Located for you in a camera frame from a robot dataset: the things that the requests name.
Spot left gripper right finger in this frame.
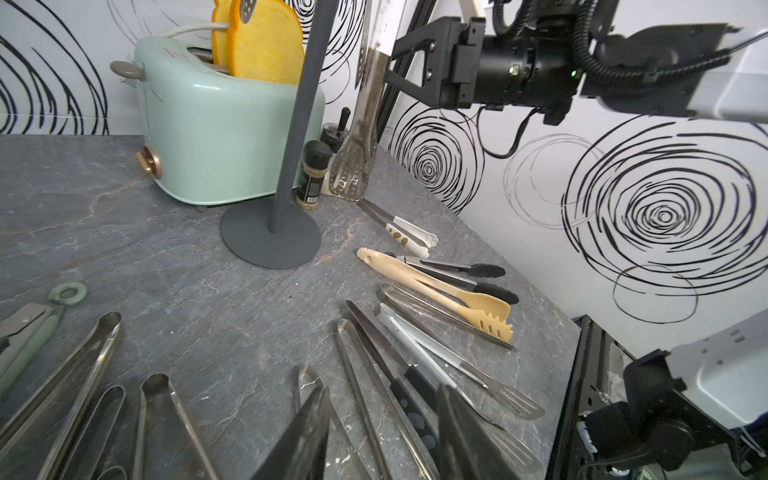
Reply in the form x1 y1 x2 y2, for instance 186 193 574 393
436 385 519 480

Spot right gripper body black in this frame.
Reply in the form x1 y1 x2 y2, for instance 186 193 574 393
385 17 576 117

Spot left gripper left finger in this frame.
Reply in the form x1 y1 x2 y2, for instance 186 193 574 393
251 396 327 480

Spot grey utensil rack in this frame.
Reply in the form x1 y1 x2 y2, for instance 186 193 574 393
220 1 338 269

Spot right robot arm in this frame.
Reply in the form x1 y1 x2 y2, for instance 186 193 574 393
386 1 767 479

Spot slim steel tongs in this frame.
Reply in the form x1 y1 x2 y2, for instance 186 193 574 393
334 317 442 480

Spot black tweezer tongs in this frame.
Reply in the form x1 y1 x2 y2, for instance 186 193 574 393
344 300 440 467

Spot large steel tongs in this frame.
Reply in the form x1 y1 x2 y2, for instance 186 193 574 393
59 371 223 480

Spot beige plastic tongs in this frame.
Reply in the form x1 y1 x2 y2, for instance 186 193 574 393
356 248 514 342

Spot black tipped steel tongs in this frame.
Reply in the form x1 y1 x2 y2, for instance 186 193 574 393
387 252 519 305

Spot glass sugar jar black lid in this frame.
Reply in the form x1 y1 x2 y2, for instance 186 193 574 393
320 107 351 154

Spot small brown spice jar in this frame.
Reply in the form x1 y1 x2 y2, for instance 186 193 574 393
295 140 333 210

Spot mint green toaster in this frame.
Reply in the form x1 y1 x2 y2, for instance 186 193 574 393
110 36 297 206

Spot white handled slim tongs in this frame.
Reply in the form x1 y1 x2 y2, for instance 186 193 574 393
377 283 545 429

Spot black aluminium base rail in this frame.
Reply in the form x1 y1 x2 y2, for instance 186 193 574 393
545 315 630 479

